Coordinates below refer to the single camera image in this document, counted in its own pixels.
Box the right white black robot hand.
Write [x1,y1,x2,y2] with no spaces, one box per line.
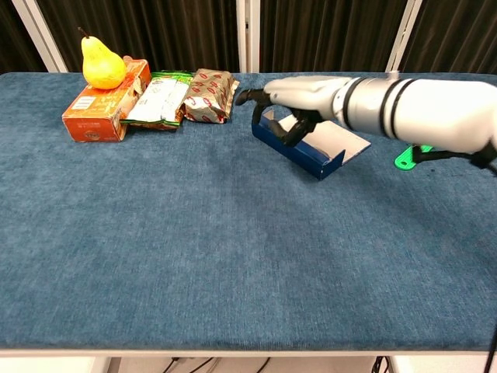
[235,75,351,148]

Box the blue glasses case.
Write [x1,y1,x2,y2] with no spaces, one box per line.
[251,108,372,181]

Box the blue green hand clapper toy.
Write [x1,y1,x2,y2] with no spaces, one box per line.
[393,144,434,172]

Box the orange carton box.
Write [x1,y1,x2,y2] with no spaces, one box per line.
[61,58,153,144]

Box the black pleated screen panel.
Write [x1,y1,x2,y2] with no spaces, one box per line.
[36,0,240,73]
[399,0,497,75]
[259,0,409,74]
[0,0,52,75]

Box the brown silver snack packet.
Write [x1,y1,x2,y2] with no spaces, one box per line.
[182,68,241,125]

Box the green white snack packet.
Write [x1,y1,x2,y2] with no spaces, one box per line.
[119,70,195,131]

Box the blue table mat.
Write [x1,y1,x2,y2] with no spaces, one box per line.
[0,71,497,353]

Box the yellow pear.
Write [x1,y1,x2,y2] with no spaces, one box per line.
[77,26,128,91]

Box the grey metal screen post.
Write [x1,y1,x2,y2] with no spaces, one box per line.
[385,0,422,74]
[11,0,69,74]
[236,0,261,74]

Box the black hanging arm cable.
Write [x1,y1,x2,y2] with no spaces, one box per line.
[482,321,497,373]

